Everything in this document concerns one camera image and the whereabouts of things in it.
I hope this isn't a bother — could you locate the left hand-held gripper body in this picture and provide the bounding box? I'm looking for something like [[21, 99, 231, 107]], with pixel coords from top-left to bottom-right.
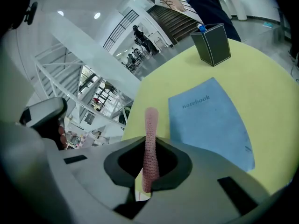
[[19, 97, 69, 149]]

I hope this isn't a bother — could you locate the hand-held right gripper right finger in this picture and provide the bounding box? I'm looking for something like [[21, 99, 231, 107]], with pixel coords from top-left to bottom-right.
[[140, 136, 271, 224]]

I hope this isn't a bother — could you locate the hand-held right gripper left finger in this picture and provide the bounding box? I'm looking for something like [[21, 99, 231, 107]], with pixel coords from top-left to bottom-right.
[[48, 136, 146, 224]]

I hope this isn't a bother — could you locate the pink cloth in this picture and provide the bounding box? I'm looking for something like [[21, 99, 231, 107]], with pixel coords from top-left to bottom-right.
[[142, 106, 161, 194]]

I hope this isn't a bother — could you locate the blue notebook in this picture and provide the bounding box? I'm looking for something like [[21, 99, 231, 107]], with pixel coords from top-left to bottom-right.
[[168, 77, 256, 173]]

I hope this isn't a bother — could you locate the person's left hand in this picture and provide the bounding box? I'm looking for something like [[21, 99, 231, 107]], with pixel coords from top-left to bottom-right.
[[57, 126, 69, 150]]

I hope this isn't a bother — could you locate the white square pillar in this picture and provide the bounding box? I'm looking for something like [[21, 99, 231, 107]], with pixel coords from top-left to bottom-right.
[[45, 10, 141, 100]]

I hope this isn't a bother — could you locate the yellow-green tablecloth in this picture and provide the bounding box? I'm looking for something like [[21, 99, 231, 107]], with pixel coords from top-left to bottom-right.
[[121, 38, 299, 198]]

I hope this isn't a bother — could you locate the black mezzanine railing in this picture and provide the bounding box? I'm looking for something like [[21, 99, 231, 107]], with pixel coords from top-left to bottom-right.
[[102, 8, 141, 54]]

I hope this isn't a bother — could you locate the black square pen holder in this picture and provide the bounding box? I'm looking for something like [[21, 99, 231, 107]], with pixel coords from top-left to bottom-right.
[[189, 23, 232, 67]]

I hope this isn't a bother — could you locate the dark wooden staircase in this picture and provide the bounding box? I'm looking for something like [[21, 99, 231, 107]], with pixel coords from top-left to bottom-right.
[[146, 5, 204, 44]]

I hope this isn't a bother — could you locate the black head-worn camera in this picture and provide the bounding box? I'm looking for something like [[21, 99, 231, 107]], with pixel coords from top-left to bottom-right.
[[22, 1, 38, 26]]

